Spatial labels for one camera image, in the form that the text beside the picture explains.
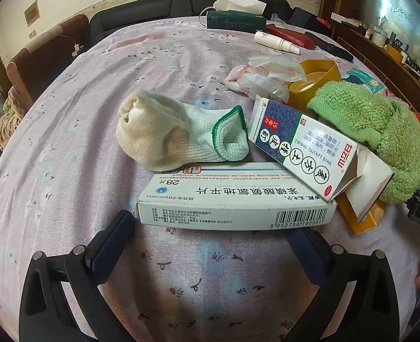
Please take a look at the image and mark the purple floral tablecloth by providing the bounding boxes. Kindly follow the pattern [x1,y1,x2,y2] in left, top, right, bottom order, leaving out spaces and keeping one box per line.
[0,18,420,342]

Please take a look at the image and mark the yellow tape roll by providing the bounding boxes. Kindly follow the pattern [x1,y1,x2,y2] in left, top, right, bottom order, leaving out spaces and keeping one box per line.
[287,59,342,115]

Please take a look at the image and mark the black remote control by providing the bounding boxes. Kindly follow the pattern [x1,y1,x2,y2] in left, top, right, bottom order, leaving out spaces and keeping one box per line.
[304,32,355,62]

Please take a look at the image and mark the crumpled clear plastic wrapper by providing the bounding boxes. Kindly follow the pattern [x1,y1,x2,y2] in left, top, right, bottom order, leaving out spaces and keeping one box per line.
[247,54,307,83]

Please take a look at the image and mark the patterned fabric seat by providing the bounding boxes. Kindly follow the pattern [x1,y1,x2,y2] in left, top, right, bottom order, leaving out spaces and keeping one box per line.
[0,89,29,143]

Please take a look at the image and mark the red pouch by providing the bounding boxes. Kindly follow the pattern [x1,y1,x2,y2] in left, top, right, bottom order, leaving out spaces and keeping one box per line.
[266,24,317,48]

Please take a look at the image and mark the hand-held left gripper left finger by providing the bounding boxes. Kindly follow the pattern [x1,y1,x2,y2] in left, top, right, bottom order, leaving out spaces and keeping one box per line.
[19,209,136,342]

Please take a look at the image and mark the small wall plaque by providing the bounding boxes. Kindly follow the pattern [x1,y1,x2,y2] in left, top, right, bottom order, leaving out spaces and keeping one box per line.
[24,2,40,26]

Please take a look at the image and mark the green tissue box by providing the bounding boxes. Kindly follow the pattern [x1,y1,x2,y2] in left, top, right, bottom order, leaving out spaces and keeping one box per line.
[200,0,267,31]

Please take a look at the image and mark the green towel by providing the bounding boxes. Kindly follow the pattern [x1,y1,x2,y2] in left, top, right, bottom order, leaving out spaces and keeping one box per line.
[308,81,420,203]

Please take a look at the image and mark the clear plastic bag red print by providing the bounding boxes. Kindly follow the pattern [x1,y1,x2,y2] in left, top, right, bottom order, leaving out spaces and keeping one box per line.
[224,65,290,102]

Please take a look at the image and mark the etched glass partition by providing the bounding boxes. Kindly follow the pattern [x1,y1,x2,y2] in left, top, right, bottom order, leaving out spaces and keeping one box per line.
[363,0,420,79]

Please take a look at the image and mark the white barcode medicine box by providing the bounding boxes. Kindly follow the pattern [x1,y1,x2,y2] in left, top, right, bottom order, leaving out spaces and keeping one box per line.
[136,162,338,231]

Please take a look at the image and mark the white spray bottle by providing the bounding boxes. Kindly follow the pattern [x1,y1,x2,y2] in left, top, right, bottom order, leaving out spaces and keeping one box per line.
[254,31,300,55]

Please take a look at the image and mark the blue white medicine box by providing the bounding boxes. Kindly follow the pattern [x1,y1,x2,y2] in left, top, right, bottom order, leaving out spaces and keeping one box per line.
[248,94,396,221]

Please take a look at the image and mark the white knit glove green trim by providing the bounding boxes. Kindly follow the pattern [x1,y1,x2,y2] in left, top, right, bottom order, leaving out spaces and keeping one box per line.
[115,90,249,172]

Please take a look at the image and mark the black leather sofa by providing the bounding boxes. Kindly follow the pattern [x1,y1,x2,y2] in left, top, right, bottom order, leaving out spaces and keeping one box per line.
[89,0,292,43]

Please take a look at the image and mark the brown armchair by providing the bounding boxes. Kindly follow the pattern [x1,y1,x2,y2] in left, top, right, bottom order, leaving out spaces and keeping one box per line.
[7,14,89,111]

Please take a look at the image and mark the teal cartoon packet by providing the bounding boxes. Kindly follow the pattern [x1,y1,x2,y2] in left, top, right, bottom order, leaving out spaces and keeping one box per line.
[341,68,385,95]

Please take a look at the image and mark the orange medicine box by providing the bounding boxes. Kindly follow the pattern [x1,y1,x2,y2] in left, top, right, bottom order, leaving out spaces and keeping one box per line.
[336,192,385,236]

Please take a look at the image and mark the wooden brick-pattern counter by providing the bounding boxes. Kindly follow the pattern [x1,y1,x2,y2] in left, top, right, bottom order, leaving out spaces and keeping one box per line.
[320,7,420,115]

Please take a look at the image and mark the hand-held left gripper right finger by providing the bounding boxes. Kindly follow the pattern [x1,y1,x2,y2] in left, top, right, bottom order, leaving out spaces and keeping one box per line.
[284,226,404,342]

